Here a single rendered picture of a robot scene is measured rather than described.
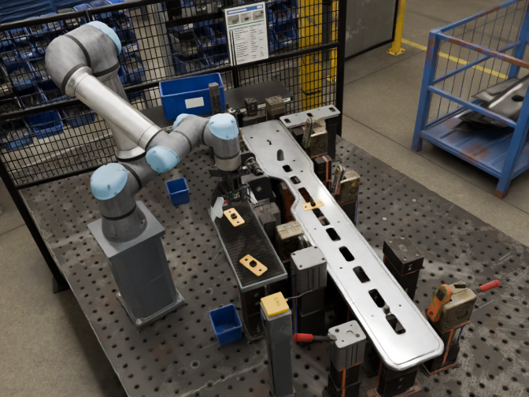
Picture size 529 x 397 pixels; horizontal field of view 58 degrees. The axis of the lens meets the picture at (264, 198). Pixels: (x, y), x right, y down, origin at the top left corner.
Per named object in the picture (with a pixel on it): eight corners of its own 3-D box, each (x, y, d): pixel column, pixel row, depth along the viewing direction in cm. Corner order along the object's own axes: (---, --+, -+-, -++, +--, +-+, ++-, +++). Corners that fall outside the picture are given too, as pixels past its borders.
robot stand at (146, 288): (138, 331, 179) (108, 257, 154) (116, 296, 193) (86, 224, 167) (186, 302, 188) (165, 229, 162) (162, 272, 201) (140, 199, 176)
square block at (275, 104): (288, 161, 256) (285, 101, 233) (274, 165, 255) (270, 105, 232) (282, 153, 262) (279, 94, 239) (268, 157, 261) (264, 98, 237)
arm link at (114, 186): (91, 211, 157) (78, 179, 148) (119, 187, 166) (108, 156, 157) (119, 221, 152) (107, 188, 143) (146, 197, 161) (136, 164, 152)
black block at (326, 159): (336, 211, 223) (338, 160, 205) (316, 217, 221) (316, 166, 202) (329, 201, 229) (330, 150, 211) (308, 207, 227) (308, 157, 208)
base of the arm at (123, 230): (112, 249, 157) (104, 227, 150) (96, 224, 167) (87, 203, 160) (154, 228, 163) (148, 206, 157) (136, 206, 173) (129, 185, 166)
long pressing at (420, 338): (457, 348, 133) (459, 345, 132) (386, 376, 128) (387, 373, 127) (279, 119, 235) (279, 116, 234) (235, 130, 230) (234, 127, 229)
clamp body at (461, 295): (463, 366, 160) (488, 298, 137) (425, 381, 157) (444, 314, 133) (443, 340, 168) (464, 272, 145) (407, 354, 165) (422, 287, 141)
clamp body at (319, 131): (331, 193, 234) (334, 132, 212) (309, 199, 231) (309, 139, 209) (323, 183, 241) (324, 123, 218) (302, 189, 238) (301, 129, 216)
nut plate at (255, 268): (268, 268, 138) (268, 266, 137) (258, 276, 136) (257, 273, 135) (248, 254, 143) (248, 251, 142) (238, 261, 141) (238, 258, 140)
